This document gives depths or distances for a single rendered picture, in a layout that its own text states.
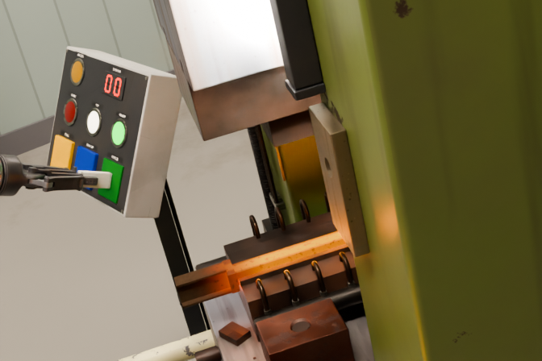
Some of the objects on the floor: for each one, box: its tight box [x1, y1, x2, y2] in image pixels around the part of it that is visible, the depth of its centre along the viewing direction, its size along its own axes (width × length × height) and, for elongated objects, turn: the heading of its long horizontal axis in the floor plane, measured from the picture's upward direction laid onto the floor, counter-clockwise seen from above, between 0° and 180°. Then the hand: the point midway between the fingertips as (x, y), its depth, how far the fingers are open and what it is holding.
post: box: [153, 189, 207, 336], centre depth 225 cm, size 4×4×108 cm
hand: (93, 179), depth 189 cm, fingers closed
